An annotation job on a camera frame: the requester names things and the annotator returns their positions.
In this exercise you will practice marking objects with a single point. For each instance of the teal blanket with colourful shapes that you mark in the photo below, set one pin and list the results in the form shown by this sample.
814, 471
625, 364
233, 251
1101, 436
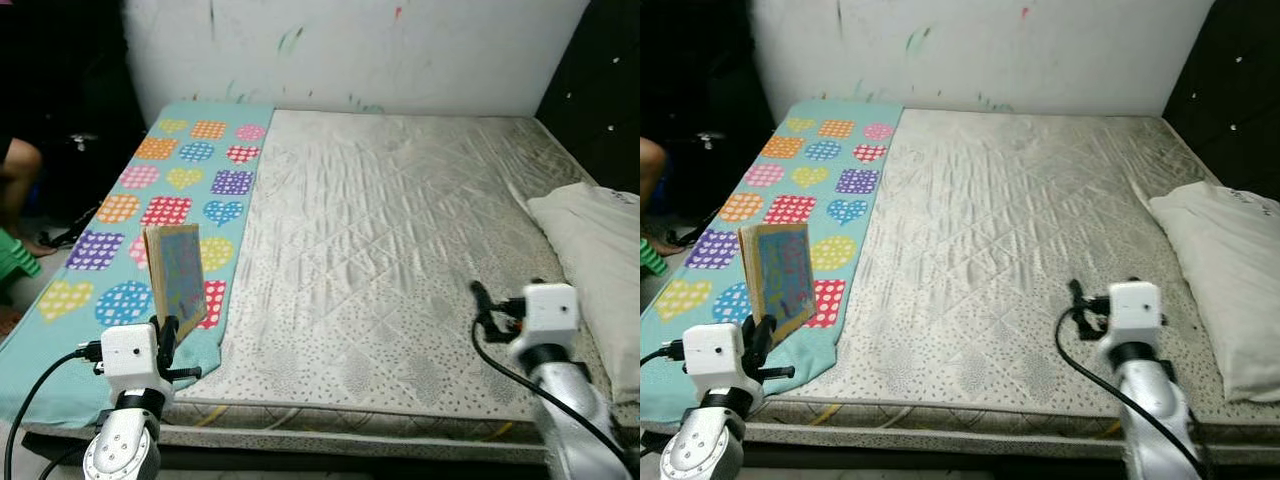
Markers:
60, 340
668, 345

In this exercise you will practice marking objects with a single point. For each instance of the grey quilted mattress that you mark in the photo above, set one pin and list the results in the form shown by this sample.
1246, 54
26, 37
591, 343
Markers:
1000, 220
380, 220

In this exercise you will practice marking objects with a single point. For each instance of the colourful children's board book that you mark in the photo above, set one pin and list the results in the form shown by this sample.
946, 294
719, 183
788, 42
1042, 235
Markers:
180, 275
780, 275

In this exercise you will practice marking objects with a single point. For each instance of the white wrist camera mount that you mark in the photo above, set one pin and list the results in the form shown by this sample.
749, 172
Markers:
1135, 308
715, 352
550, 310
130, 352

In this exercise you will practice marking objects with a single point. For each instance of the adult in black shorts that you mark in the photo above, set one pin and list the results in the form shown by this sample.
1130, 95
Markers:
18, 170
652, 175

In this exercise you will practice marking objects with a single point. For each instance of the dark bed frame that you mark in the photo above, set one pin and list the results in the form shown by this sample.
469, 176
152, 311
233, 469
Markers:
900, 455
250, 452

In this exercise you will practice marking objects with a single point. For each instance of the white pillow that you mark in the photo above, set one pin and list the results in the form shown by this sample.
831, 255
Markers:
1220, 270
590, 260

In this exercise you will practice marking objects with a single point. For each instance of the black bag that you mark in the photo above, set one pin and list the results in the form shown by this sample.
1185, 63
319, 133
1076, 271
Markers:
80, 170
710, 170

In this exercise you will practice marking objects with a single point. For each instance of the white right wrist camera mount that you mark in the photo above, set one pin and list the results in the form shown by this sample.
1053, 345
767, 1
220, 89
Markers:
1135, 308
550, 310

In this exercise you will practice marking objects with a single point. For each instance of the black tufted headboard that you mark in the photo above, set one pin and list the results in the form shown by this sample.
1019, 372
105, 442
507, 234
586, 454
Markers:
1235, 90
600, 90

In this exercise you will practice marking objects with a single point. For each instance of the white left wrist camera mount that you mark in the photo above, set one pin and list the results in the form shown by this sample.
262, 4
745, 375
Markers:
715, 352
130, 352

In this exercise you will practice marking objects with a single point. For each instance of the green plastic stool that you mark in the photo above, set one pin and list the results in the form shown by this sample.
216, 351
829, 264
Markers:
15, 258
650, 258

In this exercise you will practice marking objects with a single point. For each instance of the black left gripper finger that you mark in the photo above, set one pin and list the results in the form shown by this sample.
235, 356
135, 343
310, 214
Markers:
167, 345
760, 345

